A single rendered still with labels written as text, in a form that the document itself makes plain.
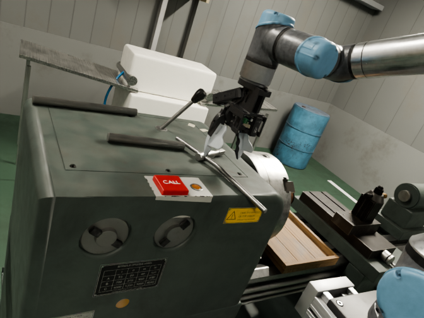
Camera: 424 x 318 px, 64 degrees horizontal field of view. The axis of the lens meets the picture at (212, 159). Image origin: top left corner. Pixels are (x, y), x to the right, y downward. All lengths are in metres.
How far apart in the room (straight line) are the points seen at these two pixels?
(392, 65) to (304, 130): 4.13
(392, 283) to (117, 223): 0.48
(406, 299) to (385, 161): 4.58
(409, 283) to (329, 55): 0.41
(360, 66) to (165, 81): 2.44
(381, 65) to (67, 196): 0.63
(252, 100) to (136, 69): 2.26
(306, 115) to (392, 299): 4.30
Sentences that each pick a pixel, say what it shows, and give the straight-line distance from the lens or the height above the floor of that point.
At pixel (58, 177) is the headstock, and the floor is 1.26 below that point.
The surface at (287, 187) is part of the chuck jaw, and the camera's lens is 1.13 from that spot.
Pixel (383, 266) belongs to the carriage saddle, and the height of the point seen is 0.93.
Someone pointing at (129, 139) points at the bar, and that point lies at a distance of 0.85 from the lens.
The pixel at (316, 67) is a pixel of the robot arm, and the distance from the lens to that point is 0.69.
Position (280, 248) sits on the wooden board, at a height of 0.88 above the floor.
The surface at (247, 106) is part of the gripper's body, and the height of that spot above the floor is 1.44.
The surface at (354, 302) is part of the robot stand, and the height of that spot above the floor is 1.16.
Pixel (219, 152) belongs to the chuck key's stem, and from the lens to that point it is 0.94.
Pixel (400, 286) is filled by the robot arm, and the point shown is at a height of 1.34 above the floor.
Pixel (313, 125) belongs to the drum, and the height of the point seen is 0.68.
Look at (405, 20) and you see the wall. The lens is 5.51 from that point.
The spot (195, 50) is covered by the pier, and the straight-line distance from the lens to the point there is 4.18.
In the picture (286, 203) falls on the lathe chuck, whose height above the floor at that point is 1.15.
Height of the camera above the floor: 1.61
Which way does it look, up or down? 22 degrees down
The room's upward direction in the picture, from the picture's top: 20 degrees clockwise
